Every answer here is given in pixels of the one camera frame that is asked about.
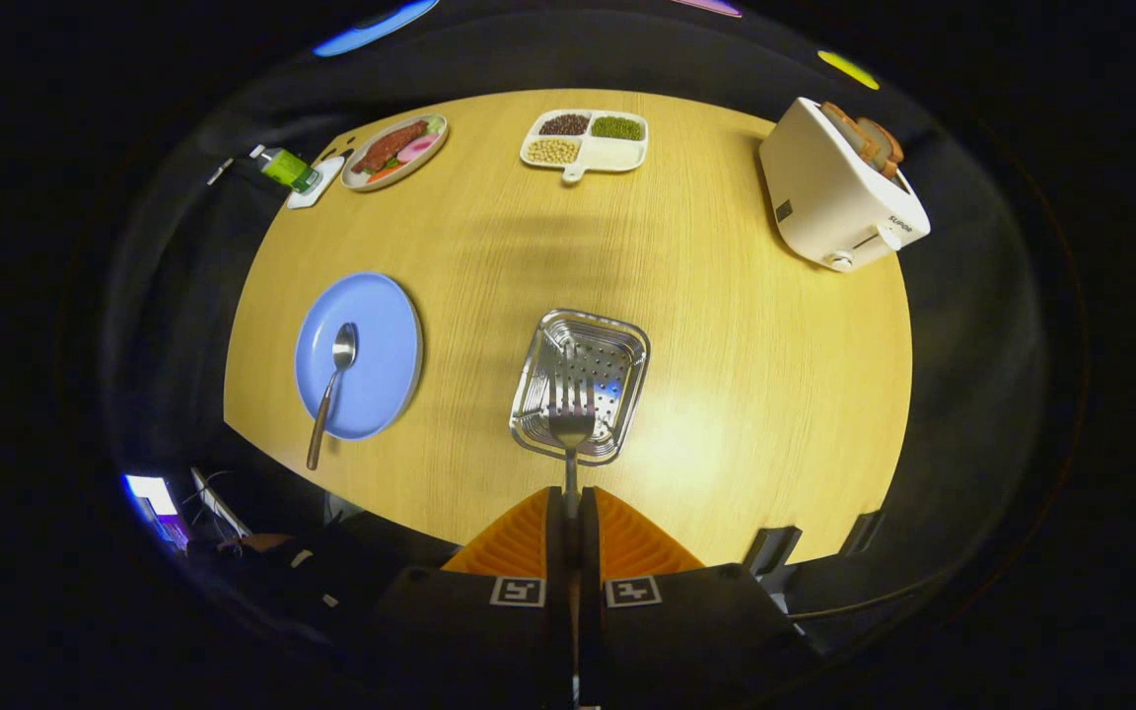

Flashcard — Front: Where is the white toaster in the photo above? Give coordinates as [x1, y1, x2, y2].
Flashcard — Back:
[759, 97, 932, 273]

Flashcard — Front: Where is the toast bread slice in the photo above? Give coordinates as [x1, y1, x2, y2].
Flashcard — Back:
[858, 116, 905, 179]
[820, 102, 877, 165]

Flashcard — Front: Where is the metal spoon with wooden handle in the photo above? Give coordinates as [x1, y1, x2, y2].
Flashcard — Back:
[306, 322, 359, 471]

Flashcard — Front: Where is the white square coaster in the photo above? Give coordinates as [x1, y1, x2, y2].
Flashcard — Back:
[287, 156, 345, 210]

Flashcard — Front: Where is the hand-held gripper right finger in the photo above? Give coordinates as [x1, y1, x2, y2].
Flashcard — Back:
[576, 486, 811, 710]

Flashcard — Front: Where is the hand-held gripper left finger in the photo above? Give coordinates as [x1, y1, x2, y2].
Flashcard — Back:
[371, 486, 575, 710]

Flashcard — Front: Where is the white divided dish with beans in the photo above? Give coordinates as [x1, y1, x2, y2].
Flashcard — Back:
[520, 108, 649, 184]

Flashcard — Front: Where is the blue round plate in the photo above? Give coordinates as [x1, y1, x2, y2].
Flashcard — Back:
[294, 272, 424, 441]

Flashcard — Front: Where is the green label plastic bottle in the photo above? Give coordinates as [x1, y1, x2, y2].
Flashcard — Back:
[250, 146, 322, 194]

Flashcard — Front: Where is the perforated square metal tray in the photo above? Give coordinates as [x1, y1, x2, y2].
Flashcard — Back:
[509, 310, 651, 466]

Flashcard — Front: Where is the metal fork with wooden handle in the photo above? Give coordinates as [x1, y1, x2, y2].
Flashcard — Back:
[547, 340, 597, 703]

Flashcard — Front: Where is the lit computer screen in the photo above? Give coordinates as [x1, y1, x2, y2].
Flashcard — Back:
[122, 474, 192, 551]

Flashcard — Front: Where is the oval plate with food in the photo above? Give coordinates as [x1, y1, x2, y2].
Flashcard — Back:
[340, 114, 450, 192]

